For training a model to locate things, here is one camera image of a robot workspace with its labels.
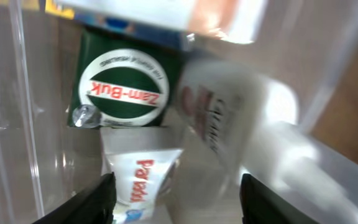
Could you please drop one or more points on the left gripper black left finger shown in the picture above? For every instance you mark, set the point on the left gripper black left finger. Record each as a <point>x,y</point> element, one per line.
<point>93,205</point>

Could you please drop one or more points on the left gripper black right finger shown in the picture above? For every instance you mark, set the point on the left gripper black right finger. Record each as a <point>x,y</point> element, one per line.
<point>260,205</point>

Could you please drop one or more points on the white Panadol box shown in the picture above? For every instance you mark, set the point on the white Panadol box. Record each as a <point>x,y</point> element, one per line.
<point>140,159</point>

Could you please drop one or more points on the small white lotion bottle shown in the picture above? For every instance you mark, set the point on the small white lotion bottle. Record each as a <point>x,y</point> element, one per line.
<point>225,104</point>

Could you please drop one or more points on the dark green round-logo box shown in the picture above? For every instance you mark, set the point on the dark green round-logo box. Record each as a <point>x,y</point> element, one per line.
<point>130,82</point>

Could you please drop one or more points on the clear plastic container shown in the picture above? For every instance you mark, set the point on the clear plastic container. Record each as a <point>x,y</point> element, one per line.
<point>44,162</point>

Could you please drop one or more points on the white Hansaplast box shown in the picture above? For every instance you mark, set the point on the white Hansaplast box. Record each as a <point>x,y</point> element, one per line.
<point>235,21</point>

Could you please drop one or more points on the blue VapoDrops box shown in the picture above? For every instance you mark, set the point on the blue VapoDrops box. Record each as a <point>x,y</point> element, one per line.
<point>164,37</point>

